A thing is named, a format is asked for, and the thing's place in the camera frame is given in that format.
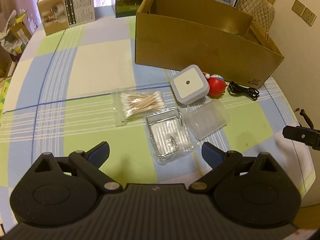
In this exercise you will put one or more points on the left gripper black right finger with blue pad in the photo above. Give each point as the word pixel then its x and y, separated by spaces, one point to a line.
pixel 221 163

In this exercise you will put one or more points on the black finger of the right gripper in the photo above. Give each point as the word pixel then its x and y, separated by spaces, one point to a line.
pixel 310 137

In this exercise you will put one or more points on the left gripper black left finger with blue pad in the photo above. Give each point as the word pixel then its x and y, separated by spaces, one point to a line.
pixel 87 165

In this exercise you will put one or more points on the clear plastic case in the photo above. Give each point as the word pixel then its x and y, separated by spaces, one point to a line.
pixel 207 119

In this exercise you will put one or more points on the bagged metal clip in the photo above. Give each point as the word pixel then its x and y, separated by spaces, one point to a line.
pixel 168 134

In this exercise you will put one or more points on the bag of cotton swabs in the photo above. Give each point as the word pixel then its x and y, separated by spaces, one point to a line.
pixel 129 104

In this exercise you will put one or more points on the red round toy figure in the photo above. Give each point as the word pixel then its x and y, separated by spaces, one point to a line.
pixel 217 84

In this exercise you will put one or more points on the white square night light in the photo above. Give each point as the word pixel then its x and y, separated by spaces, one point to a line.
pixel 189 85

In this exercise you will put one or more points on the checkered tablecloth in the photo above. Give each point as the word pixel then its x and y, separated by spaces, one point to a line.
pixel 60 100

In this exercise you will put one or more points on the brown cardboard box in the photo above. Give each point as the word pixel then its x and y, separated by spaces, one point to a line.
pixel 218 38

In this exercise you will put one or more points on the beige quilted chair cover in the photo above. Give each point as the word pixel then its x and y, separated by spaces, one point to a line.
pixel 260 10

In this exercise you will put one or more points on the clutter of boxes at left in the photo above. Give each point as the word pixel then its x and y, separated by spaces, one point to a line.
pixel 14 38

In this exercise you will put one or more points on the white and brown product box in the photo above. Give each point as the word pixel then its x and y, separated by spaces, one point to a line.
pixel 59 15

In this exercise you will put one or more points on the beige wall socket right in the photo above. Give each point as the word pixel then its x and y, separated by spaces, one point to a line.
pixel 309 17

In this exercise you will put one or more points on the beige wall socket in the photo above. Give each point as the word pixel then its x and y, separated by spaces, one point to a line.
pixel 309 17
pixel 298 7

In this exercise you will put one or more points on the beige wall socket left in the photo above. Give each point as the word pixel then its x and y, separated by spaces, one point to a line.
pixel 298 7

